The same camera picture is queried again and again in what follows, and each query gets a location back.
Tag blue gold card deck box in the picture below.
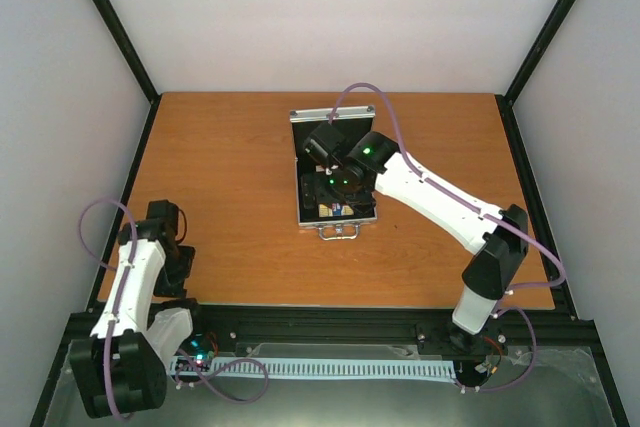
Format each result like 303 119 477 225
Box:
318 203 354 218

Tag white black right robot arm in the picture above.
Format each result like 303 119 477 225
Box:
301 121 528 335

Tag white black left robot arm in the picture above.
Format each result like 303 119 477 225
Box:
69 200 208 421

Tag aluminium poker case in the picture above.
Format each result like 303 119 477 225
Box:
289 108 377 241

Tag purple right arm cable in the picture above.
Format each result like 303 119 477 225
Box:
327 82 567 394

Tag light blue cable duct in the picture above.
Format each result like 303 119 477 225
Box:
168 356 456 383

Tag black aluminium frame rail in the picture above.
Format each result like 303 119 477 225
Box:
62 302 599 363

